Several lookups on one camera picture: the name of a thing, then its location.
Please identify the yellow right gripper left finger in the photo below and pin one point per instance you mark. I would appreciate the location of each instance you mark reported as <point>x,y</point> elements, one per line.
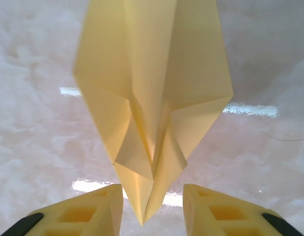
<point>93,221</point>

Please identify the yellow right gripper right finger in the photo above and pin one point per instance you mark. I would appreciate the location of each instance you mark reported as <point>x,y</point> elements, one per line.
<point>216,221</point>

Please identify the yellow cloth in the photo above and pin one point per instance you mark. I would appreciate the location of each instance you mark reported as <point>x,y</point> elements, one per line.
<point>152,73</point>

